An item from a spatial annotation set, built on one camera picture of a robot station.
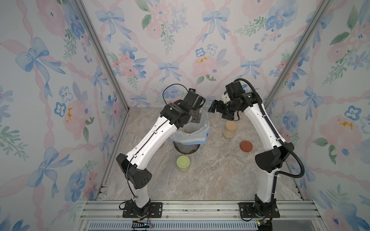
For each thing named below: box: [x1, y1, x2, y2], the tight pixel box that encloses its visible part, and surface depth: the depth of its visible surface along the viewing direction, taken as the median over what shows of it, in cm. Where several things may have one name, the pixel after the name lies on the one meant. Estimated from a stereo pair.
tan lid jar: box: [222, 120, 238, 139], surface depth 100 cm
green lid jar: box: [176, 154, 191, 173], surface depth 86 cm
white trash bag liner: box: [169, 107, 211, 145], surface depth 77 cm
